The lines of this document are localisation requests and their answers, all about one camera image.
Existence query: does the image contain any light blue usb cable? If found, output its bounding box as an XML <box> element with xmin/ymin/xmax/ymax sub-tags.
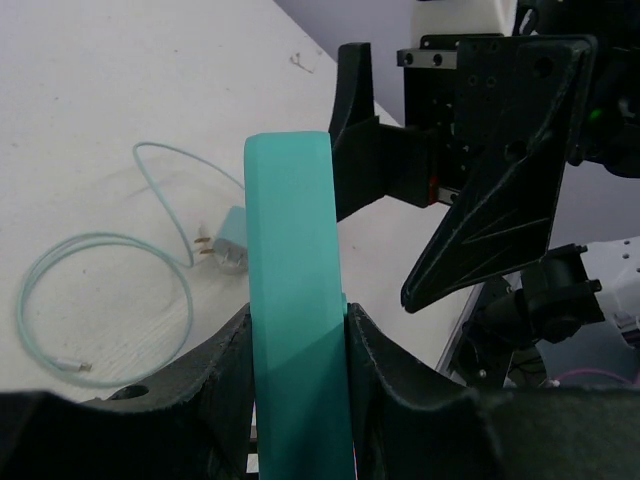
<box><xmin>17</xmin><ymin>142</ymin><xmax>247</xmax><ymax>389</ymax></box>

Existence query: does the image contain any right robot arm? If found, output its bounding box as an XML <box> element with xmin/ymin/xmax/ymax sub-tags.
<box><xmin>329</xmin><ymin>1</ymin><xmax>639</xmax><ymax>385</ymax></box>

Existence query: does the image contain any teal power strip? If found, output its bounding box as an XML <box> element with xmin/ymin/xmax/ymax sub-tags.
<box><xmin>244</xmin><ymin>132</ymin><xmax>355</xmax><ymax>479</ymax></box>

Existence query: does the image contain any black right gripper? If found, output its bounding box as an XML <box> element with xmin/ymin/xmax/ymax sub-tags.
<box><xmin>329</xmin><ymin>33</ymin><xmax>598</xmax><ymax>313</ymax></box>

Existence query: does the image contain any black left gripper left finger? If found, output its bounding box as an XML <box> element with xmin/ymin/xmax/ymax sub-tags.
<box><xmin>1</xmin><ymin>306</ymin><xmax>255</xmax><ymax>479</ymax></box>

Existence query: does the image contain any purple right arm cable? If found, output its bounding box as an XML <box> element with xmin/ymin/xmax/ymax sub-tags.
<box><xmin>544</xmin><ymin>367</ymin><xmax>640</xmax><ymax>389</ymax></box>

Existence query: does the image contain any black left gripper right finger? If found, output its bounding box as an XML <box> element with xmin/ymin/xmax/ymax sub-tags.
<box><xmin>347</xmin><ymin>304</ymin><xmax>639</xmax><ymax>479</ymax></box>

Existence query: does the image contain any light blue usb charger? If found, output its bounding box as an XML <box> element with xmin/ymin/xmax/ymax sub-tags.
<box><xmin>194</xmin><ymin>206</ymin><xmax>248</xmax><ymax>274</ymax></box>

